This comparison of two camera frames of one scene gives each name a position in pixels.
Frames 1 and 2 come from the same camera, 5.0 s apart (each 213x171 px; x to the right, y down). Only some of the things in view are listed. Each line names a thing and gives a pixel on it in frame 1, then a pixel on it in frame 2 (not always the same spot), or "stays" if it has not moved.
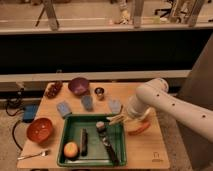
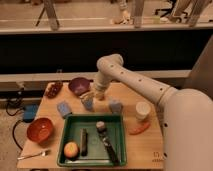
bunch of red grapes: [53, 89] stays
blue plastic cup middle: [87, 101] stays
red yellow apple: [71, 150] stays
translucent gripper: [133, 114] -> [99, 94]
